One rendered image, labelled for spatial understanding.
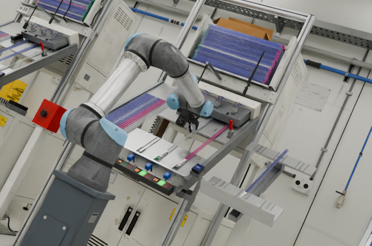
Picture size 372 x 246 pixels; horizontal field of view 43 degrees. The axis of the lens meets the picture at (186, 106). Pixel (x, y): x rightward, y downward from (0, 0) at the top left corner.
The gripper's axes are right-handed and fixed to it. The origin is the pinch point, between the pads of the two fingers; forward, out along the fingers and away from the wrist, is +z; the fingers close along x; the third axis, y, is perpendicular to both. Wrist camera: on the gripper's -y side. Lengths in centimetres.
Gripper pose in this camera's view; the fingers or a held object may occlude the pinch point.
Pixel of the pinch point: (191, 132)
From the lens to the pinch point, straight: 246.9
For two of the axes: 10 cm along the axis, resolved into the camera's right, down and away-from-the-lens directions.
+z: 0.7, 7.6, 6.5
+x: -8.2, -3.3, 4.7
